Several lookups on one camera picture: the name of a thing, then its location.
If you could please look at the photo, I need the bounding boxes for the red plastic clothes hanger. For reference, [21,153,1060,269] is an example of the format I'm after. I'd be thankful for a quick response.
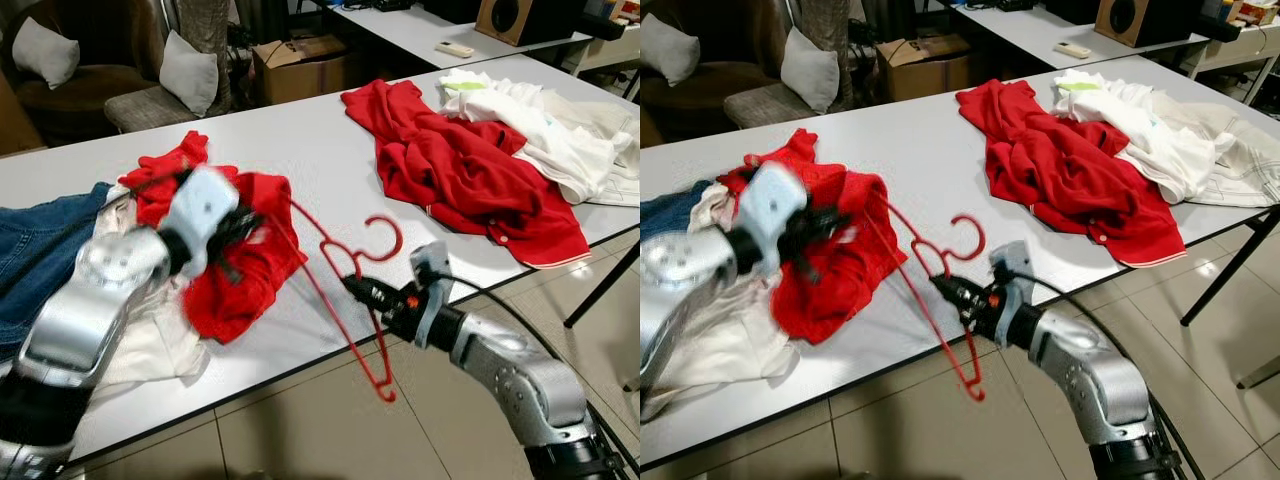
[860,195,989,403]
[262,195,405,403]

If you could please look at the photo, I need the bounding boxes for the red t-shirt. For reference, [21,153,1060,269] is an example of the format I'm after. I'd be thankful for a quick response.
[718,128,909,346]
[120,130,309,346]

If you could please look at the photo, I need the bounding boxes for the off-white garment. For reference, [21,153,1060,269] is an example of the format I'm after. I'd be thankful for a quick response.
[85,180,211,386]
[640,182,801,421]

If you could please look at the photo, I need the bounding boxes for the grey patterned chair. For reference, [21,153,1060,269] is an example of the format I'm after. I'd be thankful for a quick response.
[103,0,241,134]
[723,0,861,129]

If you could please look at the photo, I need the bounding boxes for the red polo shirt white trim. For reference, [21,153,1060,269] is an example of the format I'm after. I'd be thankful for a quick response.
[955,80,1188,269]
[340,80,593,271]

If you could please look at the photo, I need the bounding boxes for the blue jeans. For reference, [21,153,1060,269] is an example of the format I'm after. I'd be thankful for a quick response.
[640,180,716,236]
[0,182,116,361]

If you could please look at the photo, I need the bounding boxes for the grey cushion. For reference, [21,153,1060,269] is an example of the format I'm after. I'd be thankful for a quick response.
[780,27,841,114]
[10,17,81,91]
[158,30,221,118]
[640,12,698,87]

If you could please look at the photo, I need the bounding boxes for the brown cardboard box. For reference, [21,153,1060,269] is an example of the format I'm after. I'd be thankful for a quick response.
[877,35,976,101]
[250,35,351,106]

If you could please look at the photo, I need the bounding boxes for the black table leg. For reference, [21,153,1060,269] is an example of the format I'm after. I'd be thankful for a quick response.
[563,240,641,329]
[1180,205,1280,327]

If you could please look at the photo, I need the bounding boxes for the cream checked cloth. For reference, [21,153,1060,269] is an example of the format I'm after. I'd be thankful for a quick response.
[1150,90,1280,209]
[545,95,641,209]

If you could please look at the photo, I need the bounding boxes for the brown armchair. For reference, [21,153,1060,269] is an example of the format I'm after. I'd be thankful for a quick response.
[0,0,166,141]
[640,0,786,136]

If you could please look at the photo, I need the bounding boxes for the grey metal leg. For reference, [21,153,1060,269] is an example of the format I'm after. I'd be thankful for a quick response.
[1237,355,1280,389]

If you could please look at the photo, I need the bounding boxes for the wooden speaker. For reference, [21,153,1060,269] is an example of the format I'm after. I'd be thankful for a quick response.
[475,0,591,48]
[1095,0,1206,48]

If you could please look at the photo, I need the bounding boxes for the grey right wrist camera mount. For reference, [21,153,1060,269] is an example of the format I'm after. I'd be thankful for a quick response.
[990,240,1037,349]
[410,240,457,351]

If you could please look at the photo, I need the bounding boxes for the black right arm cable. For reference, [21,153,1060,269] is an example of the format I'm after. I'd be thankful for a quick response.
[1030,270,1211,480]
[440,272,641,479]

